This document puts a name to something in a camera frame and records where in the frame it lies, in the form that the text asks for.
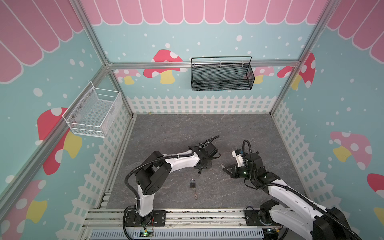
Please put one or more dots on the white vented cable duct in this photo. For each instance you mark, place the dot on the white vented cable duct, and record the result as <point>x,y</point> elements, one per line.
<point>198,234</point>

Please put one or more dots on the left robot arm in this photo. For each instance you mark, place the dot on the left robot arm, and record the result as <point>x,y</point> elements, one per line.
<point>145,180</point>

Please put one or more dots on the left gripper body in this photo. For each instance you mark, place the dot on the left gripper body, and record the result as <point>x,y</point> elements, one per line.
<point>208,165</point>

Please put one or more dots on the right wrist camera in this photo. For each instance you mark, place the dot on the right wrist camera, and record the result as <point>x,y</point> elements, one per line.
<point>238,155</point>

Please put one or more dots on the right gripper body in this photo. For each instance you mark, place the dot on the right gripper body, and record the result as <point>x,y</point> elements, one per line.
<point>235,170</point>

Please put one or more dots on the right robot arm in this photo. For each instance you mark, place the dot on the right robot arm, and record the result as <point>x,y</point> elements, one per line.
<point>288,207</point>

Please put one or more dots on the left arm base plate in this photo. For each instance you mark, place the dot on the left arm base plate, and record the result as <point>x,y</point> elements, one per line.
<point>153,219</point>

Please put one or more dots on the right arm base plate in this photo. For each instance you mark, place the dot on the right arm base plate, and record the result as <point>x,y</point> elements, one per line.
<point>255,218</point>

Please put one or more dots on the aluminium front rail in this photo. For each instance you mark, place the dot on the aluminium front rail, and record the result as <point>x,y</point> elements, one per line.
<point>175,218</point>

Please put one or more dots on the black wire mesh basket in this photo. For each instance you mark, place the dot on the black wire mesh basket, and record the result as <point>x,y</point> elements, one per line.
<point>221,74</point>

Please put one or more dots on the white wire mesh basket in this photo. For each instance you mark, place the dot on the white wire mesh basket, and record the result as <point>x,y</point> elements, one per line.
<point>93,112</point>

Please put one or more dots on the black padlock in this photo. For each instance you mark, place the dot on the black padlock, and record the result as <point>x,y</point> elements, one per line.
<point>192,184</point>

